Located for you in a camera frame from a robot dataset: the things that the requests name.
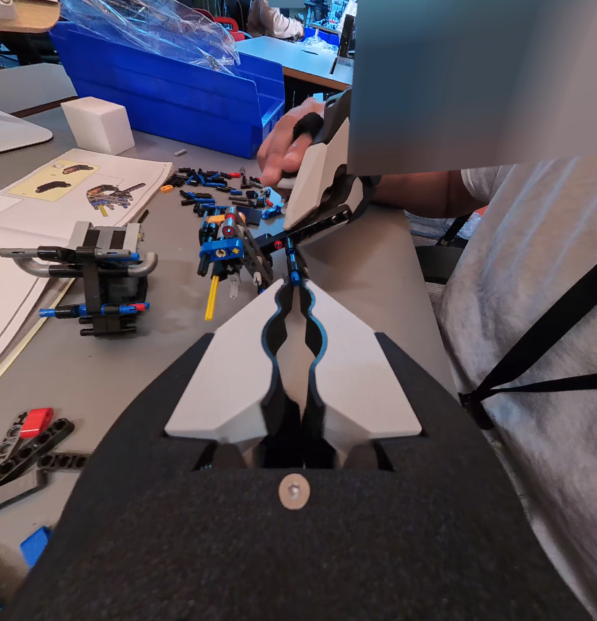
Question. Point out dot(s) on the scatter of large lego parts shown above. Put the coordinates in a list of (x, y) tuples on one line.
[(51, 432)]

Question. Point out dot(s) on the blue plastic bin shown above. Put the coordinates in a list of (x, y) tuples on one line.
[(172, 106)]

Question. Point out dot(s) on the person's right hand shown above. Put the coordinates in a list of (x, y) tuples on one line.
[(279, 145)]

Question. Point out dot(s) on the small black-blue lego pin assembly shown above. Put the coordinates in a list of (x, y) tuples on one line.
[(292, 262)]

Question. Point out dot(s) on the wooden side table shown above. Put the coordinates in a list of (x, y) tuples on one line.
[(36, 22)]

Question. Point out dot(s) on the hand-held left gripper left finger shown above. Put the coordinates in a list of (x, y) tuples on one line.
[(220, 383)]

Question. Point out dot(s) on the white foam block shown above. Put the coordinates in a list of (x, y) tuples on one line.
[(97, 126)]

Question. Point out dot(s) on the lego instruction booklet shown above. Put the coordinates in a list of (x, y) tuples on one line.
[(133, 167)]

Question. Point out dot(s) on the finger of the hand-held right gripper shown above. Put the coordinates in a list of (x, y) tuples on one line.
[(355, 196), (313, 184)]

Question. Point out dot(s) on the person's right forearm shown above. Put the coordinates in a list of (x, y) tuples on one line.
[(424, 194)]

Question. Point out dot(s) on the lego frame sub-assembly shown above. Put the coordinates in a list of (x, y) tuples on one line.
[(225, 247)]

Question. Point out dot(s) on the white tray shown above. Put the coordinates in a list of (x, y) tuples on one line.
[(12, 131)]

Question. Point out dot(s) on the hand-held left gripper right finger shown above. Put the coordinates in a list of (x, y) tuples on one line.
[(366, 383)]

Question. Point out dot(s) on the person's white shirt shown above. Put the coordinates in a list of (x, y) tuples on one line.
[(521, 291)]

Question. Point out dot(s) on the lego chassis with grey motor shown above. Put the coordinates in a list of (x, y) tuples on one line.
[(99, 271)]

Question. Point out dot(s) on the clear plastic bag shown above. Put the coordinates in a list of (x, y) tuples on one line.
[(148, 34)]

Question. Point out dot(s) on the pile of small lego pins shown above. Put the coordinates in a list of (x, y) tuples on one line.
[(201, 196)]

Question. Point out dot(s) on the background work table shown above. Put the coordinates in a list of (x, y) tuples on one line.
[(288, 53)]

